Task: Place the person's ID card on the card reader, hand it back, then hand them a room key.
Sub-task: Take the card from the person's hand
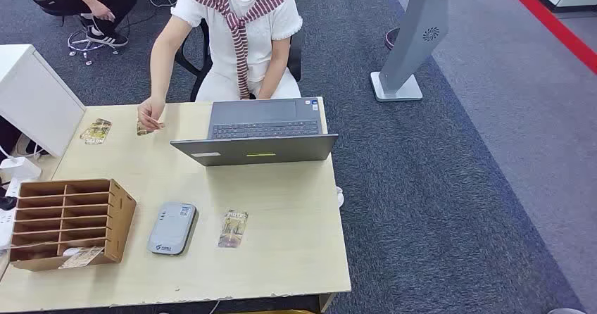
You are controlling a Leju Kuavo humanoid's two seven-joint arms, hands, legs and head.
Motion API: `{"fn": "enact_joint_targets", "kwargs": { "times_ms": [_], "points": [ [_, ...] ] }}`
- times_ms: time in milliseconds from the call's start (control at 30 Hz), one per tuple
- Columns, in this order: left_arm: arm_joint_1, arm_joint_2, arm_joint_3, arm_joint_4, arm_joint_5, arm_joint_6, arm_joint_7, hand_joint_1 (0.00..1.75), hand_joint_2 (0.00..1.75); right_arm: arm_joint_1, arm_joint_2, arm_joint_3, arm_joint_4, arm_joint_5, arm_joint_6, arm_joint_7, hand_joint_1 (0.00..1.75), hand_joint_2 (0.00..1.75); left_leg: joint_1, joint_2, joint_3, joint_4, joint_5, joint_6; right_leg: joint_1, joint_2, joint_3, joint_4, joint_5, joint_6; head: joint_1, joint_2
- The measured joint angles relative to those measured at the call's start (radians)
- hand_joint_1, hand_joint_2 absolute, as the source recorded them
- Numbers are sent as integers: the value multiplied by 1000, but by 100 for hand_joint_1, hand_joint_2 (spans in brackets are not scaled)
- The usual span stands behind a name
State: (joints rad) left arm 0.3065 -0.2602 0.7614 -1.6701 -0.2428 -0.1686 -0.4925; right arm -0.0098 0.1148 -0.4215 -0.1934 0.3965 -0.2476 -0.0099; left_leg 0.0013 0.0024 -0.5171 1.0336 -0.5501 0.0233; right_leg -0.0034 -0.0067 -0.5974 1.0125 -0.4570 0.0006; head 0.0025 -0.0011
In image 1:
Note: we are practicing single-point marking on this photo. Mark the grey card reader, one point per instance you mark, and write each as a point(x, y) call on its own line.
point(171, 230)

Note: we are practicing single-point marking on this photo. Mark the small printed ID card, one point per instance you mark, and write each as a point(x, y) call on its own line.
point(141, 131)

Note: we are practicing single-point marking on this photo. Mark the white power strip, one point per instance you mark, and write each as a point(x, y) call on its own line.
point(5, 221)

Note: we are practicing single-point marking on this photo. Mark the small white desk-edge object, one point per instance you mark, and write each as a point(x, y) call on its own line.
point(340, 196)

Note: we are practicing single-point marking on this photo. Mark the black office chair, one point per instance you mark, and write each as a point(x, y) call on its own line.
point(203, 71)

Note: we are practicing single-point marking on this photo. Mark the dark round floor base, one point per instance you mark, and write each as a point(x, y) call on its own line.
point(391, 37)

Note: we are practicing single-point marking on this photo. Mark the wooden slotted card organizer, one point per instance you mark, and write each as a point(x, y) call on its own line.
point(122, 218)

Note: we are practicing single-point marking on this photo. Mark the white cabinet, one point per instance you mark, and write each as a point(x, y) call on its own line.
point(37, 102)

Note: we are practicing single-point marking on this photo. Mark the hotel key card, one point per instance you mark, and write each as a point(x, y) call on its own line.
point(233, 230)
point(95, 132)

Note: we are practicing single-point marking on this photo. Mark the person's right forearm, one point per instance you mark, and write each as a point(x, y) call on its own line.
point(161, 69)

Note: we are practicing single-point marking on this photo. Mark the white power adapter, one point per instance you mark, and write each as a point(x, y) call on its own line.
point(18, 168)

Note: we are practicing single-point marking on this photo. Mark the black plug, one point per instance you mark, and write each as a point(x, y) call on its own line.
point(7, 203)

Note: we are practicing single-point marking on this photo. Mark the dark grey open laptop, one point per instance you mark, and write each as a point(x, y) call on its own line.
point(261, 149)

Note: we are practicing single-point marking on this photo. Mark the chrome stool base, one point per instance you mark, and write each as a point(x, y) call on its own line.
point(84, 46)

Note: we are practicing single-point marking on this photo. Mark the person's left forearm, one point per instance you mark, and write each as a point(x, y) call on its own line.
point(274, 74)

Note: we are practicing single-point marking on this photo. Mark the grey kiosk stand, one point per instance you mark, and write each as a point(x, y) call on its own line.
point(415, 32)

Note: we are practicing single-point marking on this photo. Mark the round grey object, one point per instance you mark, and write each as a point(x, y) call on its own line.
point(566, 311)

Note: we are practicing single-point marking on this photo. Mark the person's right hand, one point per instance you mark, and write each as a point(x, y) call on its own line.
point(151, 111)

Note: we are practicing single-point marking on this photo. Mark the pale card in organizer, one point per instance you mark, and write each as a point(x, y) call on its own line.
point(81, 258)

